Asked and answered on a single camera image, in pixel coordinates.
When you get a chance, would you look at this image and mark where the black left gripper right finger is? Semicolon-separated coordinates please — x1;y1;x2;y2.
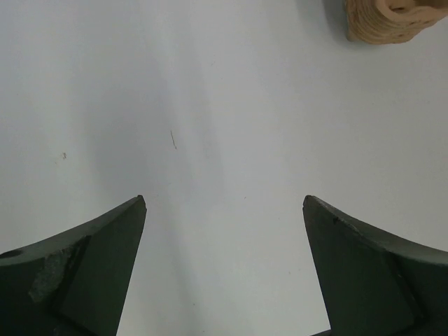
302;195;447;335

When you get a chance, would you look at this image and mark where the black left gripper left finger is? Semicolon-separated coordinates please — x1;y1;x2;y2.
1;195;146;335

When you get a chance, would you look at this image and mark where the brown pulp cup carrier stack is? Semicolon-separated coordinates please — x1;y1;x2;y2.
344;0;447;45

